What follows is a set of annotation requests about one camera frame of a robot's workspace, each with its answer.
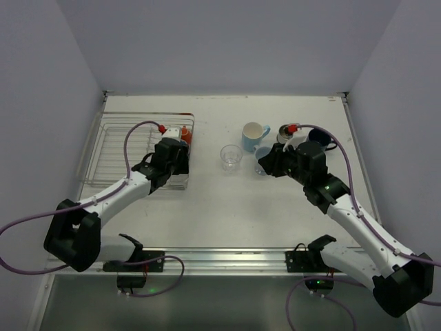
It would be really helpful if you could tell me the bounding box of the light blue mug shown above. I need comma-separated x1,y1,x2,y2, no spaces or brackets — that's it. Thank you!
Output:
242,122,271,152

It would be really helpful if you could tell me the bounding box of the dark blue mug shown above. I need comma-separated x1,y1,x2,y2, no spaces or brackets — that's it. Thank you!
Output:
307,128,338,151

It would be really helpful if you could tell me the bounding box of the metal wire dish rack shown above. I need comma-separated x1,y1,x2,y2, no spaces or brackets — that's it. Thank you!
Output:
77,112,195,198

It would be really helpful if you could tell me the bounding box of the aluminium front rail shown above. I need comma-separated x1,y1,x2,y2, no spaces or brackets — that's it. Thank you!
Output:
43,247,404,277

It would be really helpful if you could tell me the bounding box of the clear glass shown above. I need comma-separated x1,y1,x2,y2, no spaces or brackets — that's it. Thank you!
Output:
220,144,243,172

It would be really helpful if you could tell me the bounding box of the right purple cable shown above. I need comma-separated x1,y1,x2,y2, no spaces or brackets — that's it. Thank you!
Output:
285,123,441,331

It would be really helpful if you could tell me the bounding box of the orange cup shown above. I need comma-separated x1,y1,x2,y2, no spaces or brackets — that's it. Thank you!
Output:
181,126,192,145

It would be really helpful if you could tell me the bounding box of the beige brown-striped cup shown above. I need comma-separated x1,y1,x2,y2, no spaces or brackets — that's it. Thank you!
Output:
277,124,292,143

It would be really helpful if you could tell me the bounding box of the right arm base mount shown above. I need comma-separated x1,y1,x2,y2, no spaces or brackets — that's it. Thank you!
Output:
285,243,338,295

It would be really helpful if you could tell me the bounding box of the white upside-down cup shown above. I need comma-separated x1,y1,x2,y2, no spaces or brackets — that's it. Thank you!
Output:
253,146,273,177

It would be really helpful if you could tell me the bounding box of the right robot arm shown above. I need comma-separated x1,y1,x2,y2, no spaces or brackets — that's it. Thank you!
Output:
258,142,435,317

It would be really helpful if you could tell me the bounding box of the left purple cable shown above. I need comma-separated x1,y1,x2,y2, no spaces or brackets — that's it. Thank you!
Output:
0,121,165,275

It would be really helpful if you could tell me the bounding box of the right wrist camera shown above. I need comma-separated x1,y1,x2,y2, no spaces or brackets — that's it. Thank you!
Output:
283,123,307,151

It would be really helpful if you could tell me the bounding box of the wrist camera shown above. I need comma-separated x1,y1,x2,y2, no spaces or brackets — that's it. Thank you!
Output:
162,126,182,141
283,123,307,151

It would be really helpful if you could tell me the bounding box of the purple cable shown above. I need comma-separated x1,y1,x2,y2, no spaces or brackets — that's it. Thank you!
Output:
0,121,165,275
285,123,441,331

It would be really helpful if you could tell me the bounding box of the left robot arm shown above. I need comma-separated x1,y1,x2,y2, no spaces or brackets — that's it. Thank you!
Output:
43,138,189,272

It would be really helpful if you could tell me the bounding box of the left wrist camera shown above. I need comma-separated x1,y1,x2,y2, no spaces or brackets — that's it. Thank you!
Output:
162,126,182,141

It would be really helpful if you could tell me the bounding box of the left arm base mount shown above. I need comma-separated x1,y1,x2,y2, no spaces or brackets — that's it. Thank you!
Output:
103,250,165,290

